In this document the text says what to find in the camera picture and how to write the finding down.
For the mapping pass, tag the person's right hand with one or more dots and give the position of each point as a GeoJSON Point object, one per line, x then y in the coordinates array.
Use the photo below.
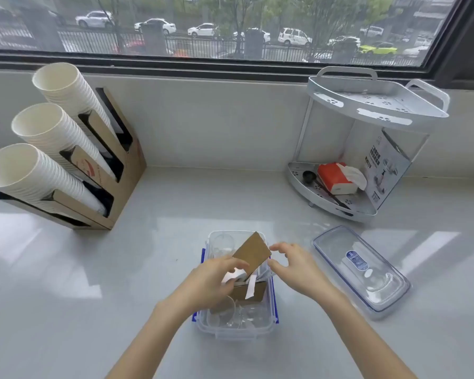
{"type": "Point", "coordinates": [304, 274]}

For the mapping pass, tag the person's left hand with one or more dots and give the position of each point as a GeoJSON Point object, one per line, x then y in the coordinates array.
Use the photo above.
{"type": "Point", "coordinates": [199, 286]}

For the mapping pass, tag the person's right thumb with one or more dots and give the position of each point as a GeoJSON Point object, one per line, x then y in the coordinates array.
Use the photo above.
{"type": "Point", "coordinates": [277, 268]}

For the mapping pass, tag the person's left thumb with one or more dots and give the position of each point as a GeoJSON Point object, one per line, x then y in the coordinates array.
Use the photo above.
{"type": "Point", "coordinates": [229, 289]}

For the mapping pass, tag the small brown cardboard box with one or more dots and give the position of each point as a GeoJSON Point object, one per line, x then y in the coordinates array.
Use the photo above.
{"type": "Point", "coordinates": [252, 250]}

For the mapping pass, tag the person's left forearm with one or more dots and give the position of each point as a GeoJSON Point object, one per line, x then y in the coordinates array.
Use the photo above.
{"type": "Point", "coordinates": [150, 347]}

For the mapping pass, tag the person's right forearm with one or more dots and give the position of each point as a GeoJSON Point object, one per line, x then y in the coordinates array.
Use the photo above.
{"type": "Point", "coordinates": [363, 339]}

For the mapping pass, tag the white plastic sachets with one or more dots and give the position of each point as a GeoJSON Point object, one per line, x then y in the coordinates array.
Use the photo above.
{"type": "Point", "coordinates": [260, 272]}

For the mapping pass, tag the clear glass cup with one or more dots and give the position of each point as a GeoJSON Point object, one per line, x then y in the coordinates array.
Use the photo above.
{"type": "Point", "coordinates": [226, 313]}
{"type": "Point", "coordinates": [253, 314]}
{"type": "Point", "coordinates": [222, 244]}

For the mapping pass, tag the clear container with blue clips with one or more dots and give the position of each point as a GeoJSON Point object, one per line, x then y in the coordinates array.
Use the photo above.
{"type": "Point", "coordinates": [237, 331]}

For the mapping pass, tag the clear plastic container lid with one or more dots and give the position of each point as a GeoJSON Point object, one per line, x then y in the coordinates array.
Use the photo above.
{"type": "Point", "coordinates": [359, 268]}

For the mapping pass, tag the black measuring scoop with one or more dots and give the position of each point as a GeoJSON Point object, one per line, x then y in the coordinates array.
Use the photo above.
{"type": "Point", "coordinates": [310, 177]}

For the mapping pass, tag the red tissue pack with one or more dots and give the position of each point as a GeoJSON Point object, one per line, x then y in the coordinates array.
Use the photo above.
{"type": "Point", "coordinates": [333, 175]}

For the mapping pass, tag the white printed product box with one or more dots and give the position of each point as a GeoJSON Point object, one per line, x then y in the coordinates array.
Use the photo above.
{"type": "Point", "coordinates": [385, 169]}

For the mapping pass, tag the brown cardboard cup holder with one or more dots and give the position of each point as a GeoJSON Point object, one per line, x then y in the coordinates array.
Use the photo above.
{"type": "Point", "coordinates": [130, 161]}

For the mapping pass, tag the white two-tier corner rack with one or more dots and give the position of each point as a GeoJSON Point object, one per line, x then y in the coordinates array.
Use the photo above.
{"type": "Point", "coordinates": [379, 100]}

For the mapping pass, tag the row of parked cars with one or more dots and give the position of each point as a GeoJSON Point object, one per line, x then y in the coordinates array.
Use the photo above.
{"type": "Point", "coordinates": [294, 36]}

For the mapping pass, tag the stack of white paper cups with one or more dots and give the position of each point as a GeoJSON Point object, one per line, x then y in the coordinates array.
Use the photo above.
{"type": "Point", "coordinates": [19, 173]}
{"type": "Point", "coordinates": [69, 88]}
{"type": "Point", "coordinates": [47, 128]}

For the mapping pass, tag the black metal fence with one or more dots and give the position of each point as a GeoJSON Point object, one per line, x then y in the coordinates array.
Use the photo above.
{"type": "Point", "coordinates": [98, 41]}

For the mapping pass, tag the black window frame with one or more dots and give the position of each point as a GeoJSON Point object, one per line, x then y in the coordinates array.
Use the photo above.
{"type": "Point", "coordinates": [221, 69]}

